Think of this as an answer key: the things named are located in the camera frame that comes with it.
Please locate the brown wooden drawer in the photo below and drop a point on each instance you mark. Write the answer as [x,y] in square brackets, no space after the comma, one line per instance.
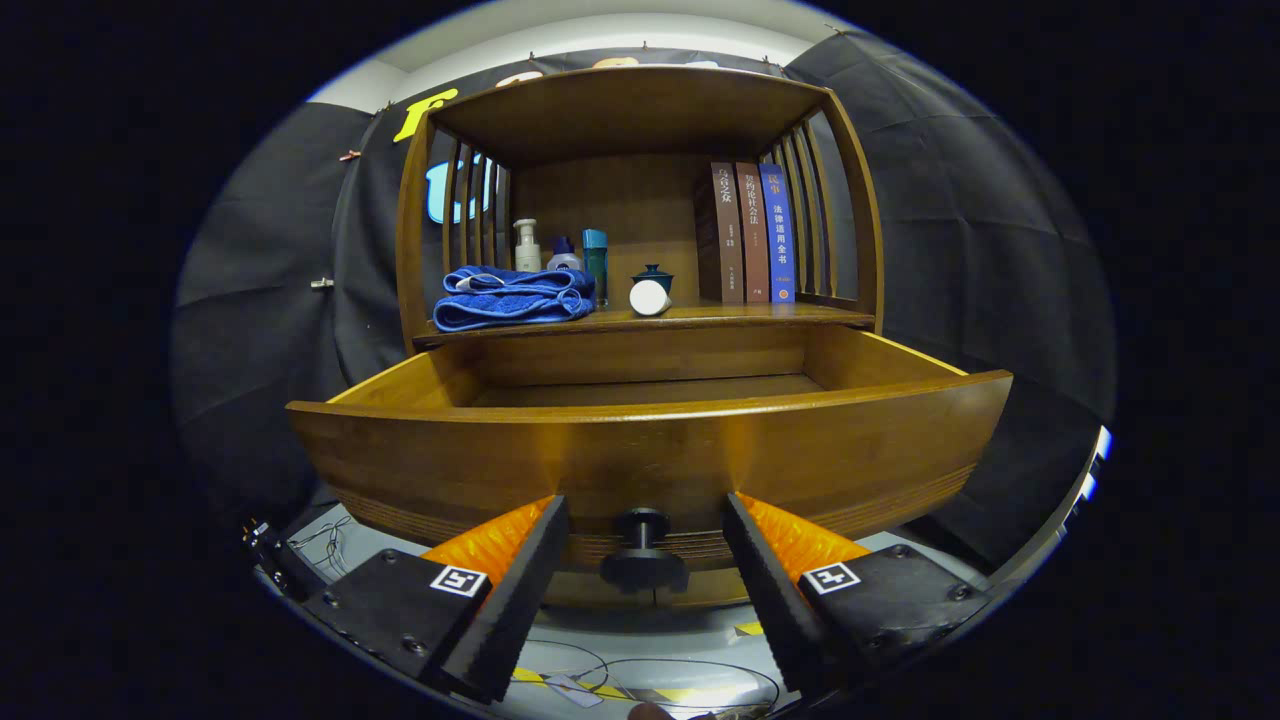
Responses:
[500,450]

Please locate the reddish brown book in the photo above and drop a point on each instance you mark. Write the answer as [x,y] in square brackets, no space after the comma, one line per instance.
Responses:
[752,230]

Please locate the blue lidded teacup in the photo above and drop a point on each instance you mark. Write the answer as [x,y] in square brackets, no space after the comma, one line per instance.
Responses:
[655,273]

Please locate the brown wooden cabinet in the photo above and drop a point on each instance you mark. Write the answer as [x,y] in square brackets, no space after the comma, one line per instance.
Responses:
[620,110]

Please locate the yellow tape piece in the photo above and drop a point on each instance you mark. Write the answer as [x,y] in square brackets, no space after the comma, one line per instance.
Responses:
[748,628]

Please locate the blue book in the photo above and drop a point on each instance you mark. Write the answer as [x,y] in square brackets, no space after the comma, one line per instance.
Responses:
[776,230]

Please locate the white pump bottle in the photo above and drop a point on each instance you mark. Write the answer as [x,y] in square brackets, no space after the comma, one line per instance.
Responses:
[527,255]

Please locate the black backdrop cloth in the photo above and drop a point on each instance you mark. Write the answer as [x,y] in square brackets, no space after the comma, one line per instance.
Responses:
[950,250]

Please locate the teal cylindrical bottle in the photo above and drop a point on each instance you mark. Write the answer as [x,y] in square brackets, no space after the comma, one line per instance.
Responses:
[596,260]

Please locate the white and green tube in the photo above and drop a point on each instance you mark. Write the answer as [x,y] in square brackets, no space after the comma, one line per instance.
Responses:
[649,298]

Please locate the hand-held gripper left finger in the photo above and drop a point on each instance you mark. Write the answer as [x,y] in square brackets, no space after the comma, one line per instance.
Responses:
[515,590]

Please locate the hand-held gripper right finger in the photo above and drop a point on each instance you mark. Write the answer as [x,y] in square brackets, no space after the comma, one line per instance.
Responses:
[770,590]

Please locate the white bottle with blue cap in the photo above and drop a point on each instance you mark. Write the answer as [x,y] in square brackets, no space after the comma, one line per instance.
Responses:
[563,260]

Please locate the blue folded towel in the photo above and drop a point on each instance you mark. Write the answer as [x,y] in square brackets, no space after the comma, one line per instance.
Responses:
[510,305]

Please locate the wooden countertop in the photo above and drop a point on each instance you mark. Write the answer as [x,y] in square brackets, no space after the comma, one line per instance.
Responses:
[760,313]

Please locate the dark brown book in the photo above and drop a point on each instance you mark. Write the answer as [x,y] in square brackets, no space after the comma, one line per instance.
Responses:
[728,230]

